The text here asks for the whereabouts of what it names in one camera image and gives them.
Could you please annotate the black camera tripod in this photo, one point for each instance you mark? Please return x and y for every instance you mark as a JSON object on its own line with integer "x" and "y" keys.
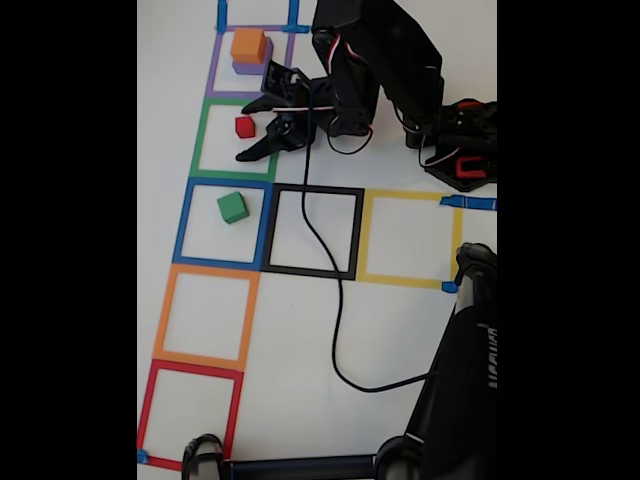
{"x": 460, "y": 375}

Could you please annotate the yellow square frame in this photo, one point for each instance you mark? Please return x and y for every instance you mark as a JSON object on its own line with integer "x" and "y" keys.
{"x": 364, "y": 235}

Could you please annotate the green cube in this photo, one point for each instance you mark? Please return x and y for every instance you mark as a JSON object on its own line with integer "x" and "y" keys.
{"x": 231, "y": 207}

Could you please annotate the purple square frame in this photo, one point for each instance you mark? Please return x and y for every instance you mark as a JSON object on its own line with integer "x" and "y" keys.
{"x": 214, "y": 65}

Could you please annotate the green square frame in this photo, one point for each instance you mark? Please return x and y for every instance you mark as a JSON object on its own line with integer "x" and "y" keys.
{"x": 197, "y": 145}

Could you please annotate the blue square frame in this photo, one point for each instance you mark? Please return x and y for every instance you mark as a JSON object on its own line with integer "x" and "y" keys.
{"x": 181, "y": 225}

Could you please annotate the red printed clamp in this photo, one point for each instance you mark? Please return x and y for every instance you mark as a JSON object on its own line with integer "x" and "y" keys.
{"x": 470, "y": 105}
{"x": 470, "y": 172}

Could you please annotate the small red cube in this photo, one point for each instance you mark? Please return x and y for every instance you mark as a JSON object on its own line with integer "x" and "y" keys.
{"x": 244, "y": 127}

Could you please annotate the orange square frame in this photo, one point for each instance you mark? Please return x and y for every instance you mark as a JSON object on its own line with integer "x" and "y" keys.
{"x": 162, "y": 320}

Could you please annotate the orange cube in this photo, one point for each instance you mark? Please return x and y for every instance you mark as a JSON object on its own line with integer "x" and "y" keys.
{"x": 247, "y": 45}

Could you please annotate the black square frame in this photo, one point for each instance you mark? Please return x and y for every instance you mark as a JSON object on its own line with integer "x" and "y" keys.
{"x": 267, "y": 230}

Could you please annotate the red square frame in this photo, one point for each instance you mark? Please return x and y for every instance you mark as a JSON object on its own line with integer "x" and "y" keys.
{"x": 146, "y": 410}

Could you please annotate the black gripper camera board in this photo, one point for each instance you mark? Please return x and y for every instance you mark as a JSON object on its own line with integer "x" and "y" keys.
{"x": 280, "y": 80}

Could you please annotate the purple cube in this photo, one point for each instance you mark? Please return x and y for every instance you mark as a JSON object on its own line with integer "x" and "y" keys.
{"x": 250, "y": 69}

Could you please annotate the blue tape strip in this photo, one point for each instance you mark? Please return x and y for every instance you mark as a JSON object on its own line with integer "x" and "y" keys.
{"x": 470, "y": 203}
{"x": 449, "y": 287}
{"x": 142, "y": 456}
{"x": 222, "y": 15}
{"x": 294, "y": 12}

